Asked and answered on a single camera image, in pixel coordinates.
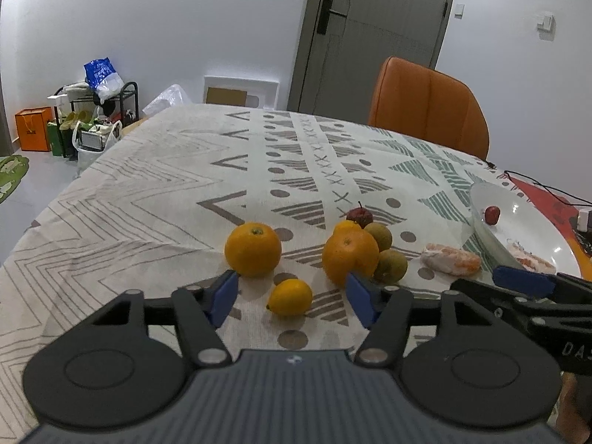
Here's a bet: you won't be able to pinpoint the clear plastic bag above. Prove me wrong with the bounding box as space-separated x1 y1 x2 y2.
142 84 193 117

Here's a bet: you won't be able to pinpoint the white plate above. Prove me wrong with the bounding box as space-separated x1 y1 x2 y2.
469 181 582 284

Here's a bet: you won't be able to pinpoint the green floor mat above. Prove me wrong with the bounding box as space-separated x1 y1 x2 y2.
0 154 30 205

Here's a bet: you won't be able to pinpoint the grey door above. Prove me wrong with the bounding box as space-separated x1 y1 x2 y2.
287 0 461 127

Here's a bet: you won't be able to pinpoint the white frame with cardboard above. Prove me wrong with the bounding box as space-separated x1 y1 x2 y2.
203 75 281 111

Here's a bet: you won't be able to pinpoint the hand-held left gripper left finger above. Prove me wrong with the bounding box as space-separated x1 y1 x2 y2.
90 269 241 367

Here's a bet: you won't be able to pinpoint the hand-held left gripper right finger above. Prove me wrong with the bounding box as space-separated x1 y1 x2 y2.
345 270 491 367

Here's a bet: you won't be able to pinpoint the peeled citrus segment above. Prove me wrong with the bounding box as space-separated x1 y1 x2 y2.
420 243 482 276
506 239 556 275

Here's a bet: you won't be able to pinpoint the large orange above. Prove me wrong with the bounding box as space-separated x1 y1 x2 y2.
322 230 380 288
224 222 283 279

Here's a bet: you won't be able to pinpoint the patterned tablecloth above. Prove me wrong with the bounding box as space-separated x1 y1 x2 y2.
0 102 592 444

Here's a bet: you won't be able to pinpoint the blue and white plastic bag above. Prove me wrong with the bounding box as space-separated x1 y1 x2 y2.
84 57 125 101

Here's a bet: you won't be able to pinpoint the person's right forearm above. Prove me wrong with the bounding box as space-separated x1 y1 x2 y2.
557 371 592 444

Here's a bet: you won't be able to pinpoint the black door handle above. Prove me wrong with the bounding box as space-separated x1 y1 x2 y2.
316 0 349 35

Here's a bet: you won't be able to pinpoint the green-brown round fruit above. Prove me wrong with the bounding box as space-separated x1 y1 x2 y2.
363 222 393 251
373 249 408 284

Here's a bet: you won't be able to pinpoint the pale green shoes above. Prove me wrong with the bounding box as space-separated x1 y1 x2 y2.
59 110 94 131

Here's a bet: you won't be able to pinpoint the orange paper bag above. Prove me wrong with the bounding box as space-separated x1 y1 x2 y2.
14 107 53 152

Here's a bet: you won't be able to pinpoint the red table mat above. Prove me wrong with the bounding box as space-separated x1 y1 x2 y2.
503 175 592 260

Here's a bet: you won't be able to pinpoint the black metal rack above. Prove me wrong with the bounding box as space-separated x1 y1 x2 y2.
52 81 140 159

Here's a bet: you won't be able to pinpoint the green paper bag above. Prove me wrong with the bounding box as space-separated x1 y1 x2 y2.
46 120 68 157

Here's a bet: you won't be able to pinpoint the small yellow lemon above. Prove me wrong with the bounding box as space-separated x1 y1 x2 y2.
266 279 314 317

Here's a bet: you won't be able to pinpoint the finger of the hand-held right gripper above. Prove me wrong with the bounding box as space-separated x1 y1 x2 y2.
491 265 592 305
450 277 562 336

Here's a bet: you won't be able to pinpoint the small red apple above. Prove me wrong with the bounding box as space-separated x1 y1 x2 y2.
346 201 374 227

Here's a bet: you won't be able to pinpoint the orange chair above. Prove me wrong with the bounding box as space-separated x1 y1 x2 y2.
367 56 490 160

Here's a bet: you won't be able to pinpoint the black cable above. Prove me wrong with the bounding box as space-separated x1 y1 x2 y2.
485 161 592 210

